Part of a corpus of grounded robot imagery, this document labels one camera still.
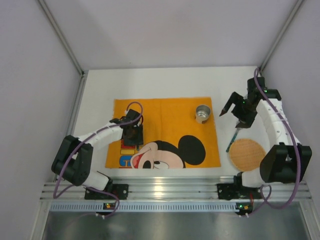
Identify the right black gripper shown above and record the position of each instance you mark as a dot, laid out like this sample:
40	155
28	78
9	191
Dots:
238	109

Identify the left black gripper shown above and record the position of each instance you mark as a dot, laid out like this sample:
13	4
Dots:
136	137

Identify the spoon with teal handle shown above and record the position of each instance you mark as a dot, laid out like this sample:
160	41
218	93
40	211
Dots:
233	139

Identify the metal cup with beige sleeve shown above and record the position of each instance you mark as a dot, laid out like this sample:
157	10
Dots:
202	113

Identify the orange cartoon mouse placemat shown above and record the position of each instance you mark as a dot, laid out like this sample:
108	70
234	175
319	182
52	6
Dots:
172	139

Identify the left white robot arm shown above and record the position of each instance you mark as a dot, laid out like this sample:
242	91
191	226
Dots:
73	161

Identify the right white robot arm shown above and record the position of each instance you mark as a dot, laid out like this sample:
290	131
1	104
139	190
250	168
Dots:
287	160

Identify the round woven wicker plate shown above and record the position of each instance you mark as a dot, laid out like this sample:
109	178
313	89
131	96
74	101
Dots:
246	154

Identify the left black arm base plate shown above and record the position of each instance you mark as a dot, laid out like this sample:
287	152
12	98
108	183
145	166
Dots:
109	193

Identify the aluminium frame rail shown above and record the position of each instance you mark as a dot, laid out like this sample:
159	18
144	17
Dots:
172	188

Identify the slotted grey cable duct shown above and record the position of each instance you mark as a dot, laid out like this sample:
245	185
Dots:
136	207

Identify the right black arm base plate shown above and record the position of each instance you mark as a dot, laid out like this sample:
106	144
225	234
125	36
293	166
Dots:
231	191

